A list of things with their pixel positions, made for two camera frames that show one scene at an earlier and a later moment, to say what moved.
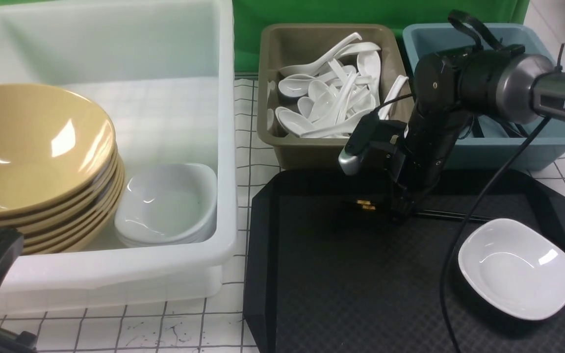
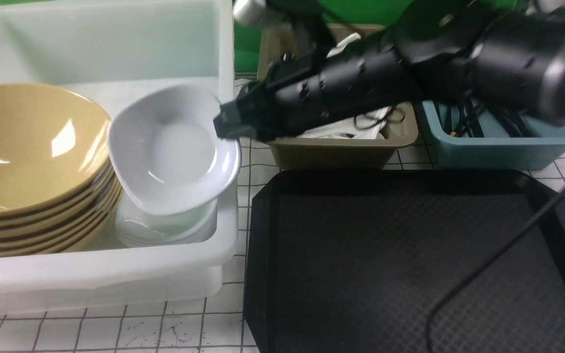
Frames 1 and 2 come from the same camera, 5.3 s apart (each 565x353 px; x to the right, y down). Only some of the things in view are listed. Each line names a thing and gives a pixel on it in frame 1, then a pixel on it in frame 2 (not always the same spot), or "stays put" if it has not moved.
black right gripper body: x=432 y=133 -> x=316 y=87
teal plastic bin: x=489 y=142 stays put
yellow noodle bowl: x=32 y=148 stays put
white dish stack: x=167 y=204 stays put
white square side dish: x=516 y=270 -> x=166 y=154
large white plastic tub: x=165 y=70 stays put
